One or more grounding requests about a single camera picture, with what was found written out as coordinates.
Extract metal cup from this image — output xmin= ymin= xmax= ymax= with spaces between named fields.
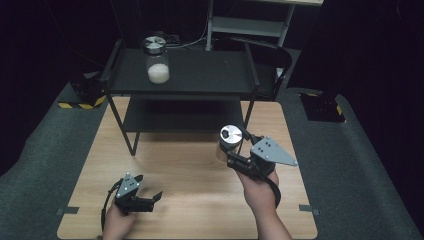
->
xmin=215 ymin=124 xmax=244 ymax=165

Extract grey metal stand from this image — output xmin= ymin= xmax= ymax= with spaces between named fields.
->
xmin=205 ymin=0 xmax=324 ymax=52

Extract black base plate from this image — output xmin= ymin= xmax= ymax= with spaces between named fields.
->
xmin=299 ymin=92 xmax=346 ymax=124

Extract black right wrist strap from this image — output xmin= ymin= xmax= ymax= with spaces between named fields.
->
xmin=263 ymin=175 xmax=282 ymax=210

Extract black chair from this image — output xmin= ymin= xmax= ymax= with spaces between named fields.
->
xmin=229 ymin=37 xmax=293 ymax=102

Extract black left wrist strap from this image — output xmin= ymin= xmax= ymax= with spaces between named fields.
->
xmin=100 ymin=178 xmax=125 ymax=232

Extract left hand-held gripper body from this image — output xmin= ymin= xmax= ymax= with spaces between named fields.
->
xmin=114 ymin=172 xmax=155 ymax=216

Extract black metal shelf rack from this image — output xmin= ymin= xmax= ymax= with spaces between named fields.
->
xmin=99 ymin=39 xmax=261 ymax=157

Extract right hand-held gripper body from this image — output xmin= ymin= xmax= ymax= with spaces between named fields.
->
xmin=226 ymin=134 xmax=299 ymax=181

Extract glass jar with white powder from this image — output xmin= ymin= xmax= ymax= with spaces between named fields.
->
xmin=142 ymin=35 xmax=171 ymax=85

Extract white cable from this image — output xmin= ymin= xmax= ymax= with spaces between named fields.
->
xmin=164 ymin=20 xmax=209 ymax=50

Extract black power strip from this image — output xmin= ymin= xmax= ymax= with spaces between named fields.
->
xmin=163 ymin=30 xmax=182 ymax=46

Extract person's left hand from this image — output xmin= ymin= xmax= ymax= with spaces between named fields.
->
xmin=101 ymin=203 xmax=138 ymax=240

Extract black base with striped tape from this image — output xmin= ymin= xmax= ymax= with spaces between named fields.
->
xmin=57 ymin=71 xmax=108 ymax=110

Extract person's right hand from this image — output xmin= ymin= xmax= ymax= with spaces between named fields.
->
xmin=237 ymin=168 xmax=281 ymax=218

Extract black wrist strap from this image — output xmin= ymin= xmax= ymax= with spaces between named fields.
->
xmin=100 ymin=178 xmax=125 ymax=232
xmin=263 ymin=175 xmax=282 ymax=210

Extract grey tape piece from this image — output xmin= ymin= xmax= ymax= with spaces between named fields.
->
xmin=55 ymin=206 xmax=80 ymax=216
xmin=298 ymin=204 xmax=321 ymax=216

